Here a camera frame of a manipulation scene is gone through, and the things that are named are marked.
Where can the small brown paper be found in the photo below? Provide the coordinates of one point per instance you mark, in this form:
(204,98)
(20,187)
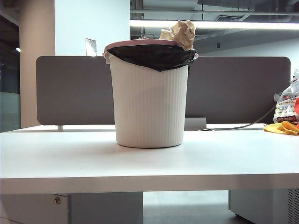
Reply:
(144,37)

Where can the large brown paper ball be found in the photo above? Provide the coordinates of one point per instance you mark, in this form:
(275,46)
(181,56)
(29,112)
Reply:
(184,32)

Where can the white ribbed trash can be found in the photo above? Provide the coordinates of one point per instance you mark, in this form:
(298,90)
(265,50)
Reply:
(149,105)

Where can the black trash bag liner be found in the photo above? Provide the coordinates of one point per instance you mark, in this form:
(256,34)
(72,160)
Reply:
(151,57)

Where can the grey desk divider panel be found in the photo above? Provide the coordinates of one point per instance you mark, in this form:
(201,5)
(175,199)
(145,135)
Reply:
(74,93)

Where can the white drawer cabinet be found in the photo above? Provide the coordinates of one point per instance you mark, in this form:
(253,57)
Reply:
(93,210)

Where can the long ceiling light strip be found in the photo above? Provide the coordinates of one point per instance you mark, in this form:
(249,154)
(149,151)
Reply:
(233,24)

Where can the ceiling air vent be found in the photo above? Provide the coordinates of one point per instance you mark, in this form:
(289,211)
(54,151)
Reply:
(230,17)

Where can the yellow cloth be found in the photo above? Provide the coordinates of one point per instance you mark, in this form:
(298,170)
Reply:
(275,128)

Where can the round cabinet lock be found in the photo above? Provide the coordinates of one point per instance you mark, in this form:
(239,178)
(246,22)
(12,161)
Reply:
(57,200)

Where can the printed clear plastic bag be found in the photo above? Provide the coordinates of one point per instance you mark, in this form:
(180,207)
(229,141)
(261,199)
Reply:
(286,109)

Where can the white cabinet with vent grille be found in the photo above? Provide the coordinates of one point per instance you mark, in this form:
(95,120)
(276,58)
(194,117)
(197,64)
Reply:
(257,205)

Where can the metal wall plate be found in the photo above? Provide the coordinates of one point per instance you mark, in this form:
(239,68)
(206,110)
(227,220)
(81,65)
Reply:
(91,46)

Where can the white divider bracket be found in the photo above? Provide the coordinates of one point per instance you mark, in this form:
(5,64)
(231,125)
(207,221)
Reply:
(60,127)

